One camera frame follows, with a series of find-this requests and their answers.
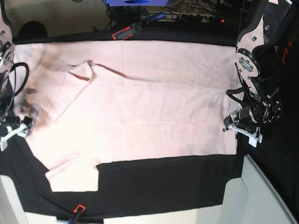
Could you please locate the red black clamp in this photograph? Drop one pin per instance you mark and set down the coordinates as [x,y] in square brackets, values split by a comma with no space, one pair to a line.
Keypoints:
[137,27]

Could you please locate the red clamp at right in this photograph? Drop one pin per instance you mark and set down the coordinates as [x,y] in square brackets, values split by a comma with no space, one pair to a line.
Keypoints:
[286,51]

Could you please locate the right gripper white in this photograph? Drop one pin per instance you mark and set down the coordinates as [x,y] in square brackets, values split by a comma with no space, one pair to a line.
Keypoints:
[15,126]

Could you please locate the blue plastic box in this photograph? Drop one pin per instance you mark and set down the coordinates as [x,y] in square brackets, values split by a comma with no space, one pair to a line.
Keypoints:
[159,3]

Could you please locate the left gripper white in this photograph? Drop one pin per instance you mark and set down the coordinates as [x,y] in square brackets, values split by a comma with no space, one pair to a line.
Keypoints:
[245,120]

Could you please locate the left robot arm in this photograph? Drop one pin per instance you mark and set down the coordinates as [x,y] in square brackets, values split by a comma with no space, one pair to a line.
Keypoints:
[267,23]

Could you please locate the pink T-shirt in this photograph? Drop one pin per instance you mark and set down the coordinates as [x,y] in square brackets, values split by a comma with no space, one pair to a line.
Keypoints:
[103,102]

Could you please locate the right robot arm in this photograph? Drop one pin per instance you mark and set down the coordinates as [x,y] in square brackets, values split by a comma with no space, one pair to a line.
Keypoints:
[7,65]

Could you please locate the black power strip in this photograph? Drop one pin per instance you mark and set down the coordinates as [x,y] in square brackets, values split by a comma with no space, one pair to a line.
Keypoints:
[190,17]

